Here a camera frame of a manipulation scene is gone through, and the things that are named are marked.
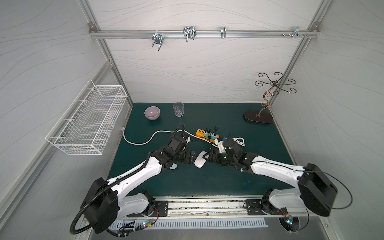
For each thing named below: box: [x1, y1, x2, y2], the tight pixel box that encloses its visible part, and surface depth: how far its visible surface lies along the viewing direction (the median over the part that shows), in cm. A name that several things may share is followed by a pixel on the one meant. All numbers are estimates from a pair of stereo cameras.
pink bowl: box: [144, 106, 161, 121], surface depth 112 cm
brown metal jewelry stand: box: [243, 72, 297, 124], surface depth 106 cm
